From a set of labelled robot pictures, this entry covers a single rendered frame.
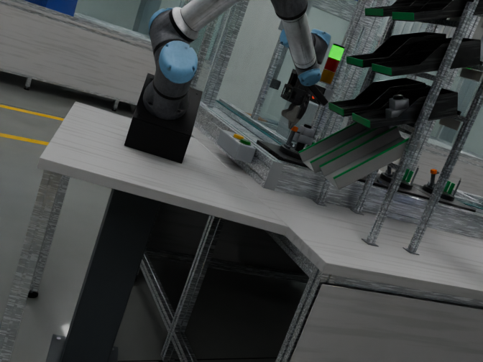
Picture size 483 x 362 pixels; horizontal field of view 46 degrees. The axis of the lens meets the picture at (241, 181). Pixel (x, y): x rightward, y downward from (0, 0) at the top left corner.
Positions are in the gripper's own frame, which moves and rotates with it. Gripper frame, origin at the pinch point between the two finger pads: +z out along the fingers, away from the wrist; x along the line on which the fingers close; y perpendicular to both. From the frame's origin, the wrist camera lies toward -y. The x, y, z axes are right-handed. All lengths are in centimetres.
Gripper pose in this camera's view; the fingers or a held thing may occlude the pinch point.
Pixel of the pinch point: (292, 126)
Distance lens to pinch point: 212.8
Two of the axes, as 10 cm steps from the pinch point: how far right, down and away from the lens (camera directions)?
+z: -3.3, 9.2, 2.2
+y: -8.7, -2.1, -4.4
